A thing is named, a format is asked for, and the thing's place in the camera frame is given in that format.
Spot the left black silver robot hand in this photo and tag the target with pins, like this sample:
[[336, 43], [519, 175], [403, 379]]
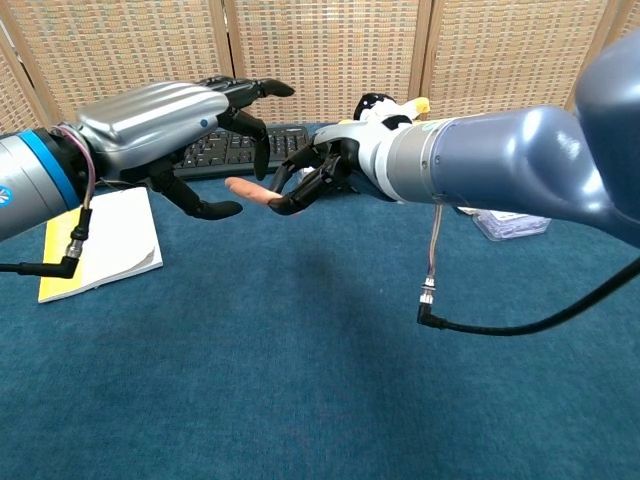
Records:
[[150, 117]]

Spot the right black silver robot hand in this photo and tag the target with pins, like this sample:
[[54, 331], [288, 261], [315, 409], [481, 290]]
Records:
[[345, 142]]

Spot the small pink sausage-shaped object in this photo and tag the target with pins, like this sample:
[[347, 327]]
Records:
[[247, 191]]

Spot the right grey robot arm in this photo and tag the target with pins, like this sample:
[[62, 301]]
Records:
[[525, 155]]

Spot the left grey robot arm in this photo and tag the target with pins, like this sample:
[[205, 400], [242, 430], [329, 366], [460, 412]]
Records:
[[30, 180]]

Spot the black white plush toy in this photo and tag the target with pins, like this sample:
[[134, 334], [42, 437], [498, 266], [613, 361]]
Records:
[[380, 107]]

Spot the woven bamboo screen panel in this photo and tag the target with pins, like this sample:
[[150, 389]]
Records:
[[15, 95], [325, 50], [630, 20], [125, 45], [515, 55]]

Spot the black computer keyboard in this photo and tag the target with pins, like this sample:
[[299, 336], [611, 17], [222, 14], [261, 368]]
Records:
[[235, 150]]

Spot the yellow white notebook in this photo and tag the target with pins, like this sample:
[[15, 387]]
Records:
[[120, 235]]

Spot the clear plastic small box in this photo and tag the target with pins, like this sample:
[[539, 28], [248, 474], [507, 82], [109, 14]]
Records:
[[510, 224]]

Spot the blue carpet table mat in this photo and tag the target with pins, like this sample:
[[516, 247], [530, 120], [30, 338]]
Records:
[[300, 350]]

